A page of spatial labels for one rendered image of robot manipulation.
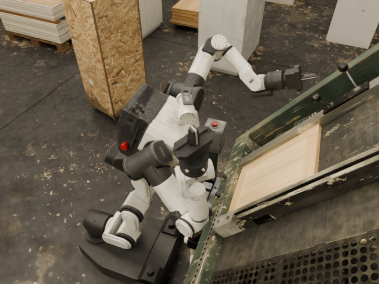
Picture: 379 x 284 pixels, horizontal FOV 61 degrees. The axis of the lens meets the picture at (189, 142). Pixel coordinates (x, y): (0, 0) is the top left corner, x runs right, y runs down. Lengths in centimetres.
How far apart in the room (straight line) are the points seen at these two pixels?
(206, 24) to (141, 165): 300
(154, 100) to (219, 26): 268
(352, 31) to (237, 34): 194
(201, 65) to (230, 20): 237
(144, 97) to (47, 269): 162
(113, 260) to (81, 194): 80
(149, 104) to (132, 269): 125
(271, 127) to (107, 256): 134
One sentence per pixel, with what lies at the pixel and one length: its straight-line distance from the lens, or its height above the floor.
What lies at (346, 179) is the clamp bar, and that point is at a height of 142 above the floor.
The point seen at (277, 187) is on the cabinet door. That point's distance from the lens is 139.
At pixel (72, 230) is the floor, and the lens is 270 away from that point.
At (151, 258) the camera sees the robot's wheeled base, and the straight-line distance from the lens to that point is 225.
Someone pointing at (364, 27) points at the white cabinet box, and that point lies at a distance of 525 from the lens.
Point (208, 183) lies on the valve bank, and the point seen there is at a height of 76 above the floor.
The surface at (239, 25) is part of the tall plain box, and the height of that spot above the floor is 65.
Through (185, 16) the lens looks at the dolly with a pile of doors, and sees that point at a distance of 523.
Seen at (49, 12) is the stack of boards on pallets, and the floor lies 56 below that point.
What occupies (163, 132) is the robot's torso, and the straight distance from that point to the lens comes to 125.
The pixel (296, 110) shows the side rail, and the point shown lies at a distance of 177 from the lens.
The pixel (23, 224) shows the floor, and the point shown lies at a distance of 288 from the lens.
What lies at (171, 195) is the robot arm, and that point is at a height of 123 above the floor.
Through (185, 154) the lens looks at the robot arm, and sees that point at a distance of 85.
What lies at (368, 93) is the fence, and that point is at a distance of 143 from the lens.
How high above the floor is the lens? 218
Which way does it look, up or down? 43 degrees down
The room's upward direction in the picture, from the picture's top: straight up
